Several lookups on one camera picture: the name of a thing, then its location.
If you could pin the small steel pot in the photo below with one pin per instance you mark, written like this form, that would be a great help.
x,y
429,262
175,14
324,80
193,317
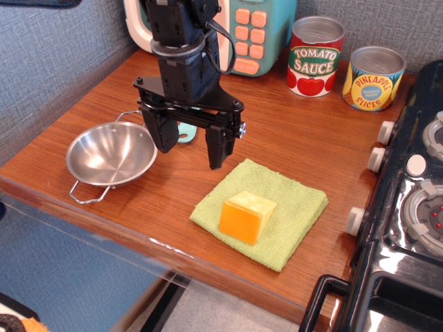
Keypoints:
x,y
110,155

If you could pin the green cloth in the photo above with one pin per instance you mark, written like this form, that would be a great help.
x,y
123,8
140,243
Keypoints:
x,y
298,208

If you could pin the black toy stove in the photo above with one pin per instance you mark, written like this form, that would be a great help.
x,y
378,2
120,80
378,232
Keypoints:
x,y
396,279

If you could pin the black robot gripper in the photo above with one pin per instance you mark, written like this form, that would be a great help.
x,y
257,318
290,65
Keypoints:
x,y
188,90

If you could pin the toy microwave oven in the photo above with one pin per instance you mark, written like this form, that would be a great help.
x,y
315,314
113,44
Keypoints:
x,y
260,31

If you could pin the yellow cheese block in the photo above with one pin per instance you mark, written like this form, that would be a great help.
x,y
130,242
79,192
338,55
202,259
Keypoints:
x,y
244,216

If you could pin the pineapple slices can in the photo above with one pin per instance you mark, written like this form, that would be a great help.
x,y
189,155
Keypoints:
x,y
373,78

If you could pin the teal dish brush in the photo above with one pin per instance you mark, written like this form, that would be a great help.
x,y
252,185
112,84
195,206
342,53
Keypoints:
x,y
187,132

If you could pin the tomato sauce can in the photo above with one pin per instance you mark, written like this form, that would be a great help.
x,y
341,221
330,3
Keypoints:
x,y
314,54

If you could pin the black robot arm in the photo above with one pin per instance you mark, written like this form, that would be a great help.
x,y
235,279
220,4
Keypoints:
x,y
185,43

